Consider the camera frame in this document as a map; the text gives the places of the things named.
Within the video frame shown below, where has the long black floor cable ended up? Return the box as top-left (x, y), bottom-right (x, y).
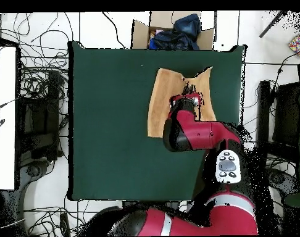
top-left (101, 10), bottom-right (127, 49)

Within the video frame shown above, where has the brown cardboard box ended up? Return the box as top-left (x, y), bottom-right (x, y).
top-left (131, 10), bottom-right (216, 51)

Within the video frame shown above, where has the dark green table cloth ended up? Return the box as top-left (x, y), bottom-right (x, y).
top-left (67, 40), bottom-right (247, 202)

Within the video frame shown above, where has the black power strip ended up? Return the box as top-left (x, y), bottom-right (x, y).
top-left (59, 212), bottom-right (70, 236)

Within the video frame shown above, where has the multicolour patterned item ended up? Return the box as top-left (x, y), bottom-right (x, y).
top-left (288, 33), bottom-right (300, 56)

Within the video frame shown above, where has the dark thin rod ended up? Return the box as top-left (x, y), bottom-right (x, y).
top-left (258, 10), bottom-right (288, 38)

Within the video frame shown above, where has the black metal stand frame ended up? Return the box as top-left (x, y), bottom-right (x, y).
top-left (17, 71), bottom-right (64, 161)
top-left (256, 80), bottom-right (300, 164)

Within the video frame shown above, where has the blue denim garment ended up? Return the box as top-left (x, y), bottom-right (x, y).
top-left (173, 13), bottom-right (202, 40)

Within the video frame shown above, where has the navy crumpled garment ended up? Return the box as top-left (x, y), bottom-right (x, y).
top-left (148, 28), bottom-right (200, 51)

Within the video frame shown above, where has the tan terry towel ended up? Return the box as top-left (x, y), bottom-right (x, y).
top-left (147, 65), bottom-right (217, 138)

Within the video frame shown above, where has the black cable tangle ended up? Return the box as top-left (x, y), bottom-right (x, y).
top-left (12, 12), bottom-right (74, 159)
top-left (23, 194), bottom-right (96, 236)

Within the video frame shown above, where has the white side table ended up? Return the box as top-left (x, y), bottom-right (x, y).
top-left (0, 45), bottom-right (17, 191)

